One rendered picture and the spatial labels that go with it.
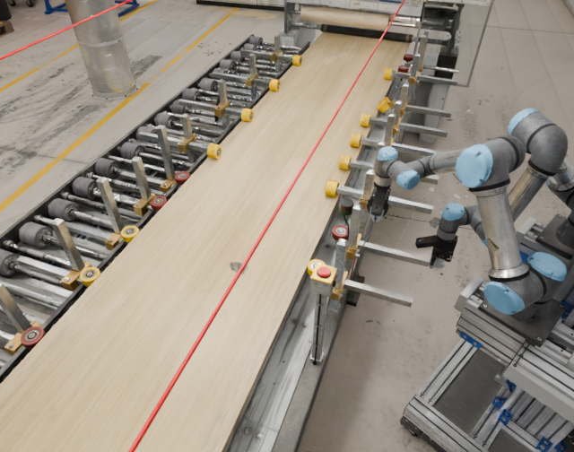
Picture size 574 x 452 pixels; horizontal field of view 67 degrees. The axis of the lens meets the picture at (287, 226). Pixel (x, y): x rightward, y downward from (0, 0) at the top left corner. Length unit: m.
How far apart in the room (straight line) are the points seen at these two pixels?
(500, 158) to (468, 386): 1.41
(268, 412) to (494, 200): 1.12
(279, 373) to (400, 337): 1.11
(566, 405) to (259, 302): 1.08
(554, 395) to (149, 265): 1.57
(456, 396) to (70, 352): 1.77
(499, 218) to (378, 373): 1.46
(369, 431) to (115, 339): 1.39
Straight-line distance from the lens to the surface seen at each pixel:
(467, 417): 2.43
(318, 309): 1.54
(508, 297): 1.49
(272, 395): 1.86
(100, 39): 5.34
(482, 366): 2.60
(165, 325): 1.74
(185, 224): 2.11
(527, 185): 1.72
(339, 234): 2.01
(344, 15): 4.27
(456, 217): 1.83
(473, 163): 1.39
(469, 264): 3.36
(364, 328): 2.80
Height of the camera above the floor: 2.28
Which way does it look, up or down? 42 degrees down
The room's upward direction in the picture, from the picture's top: straight up
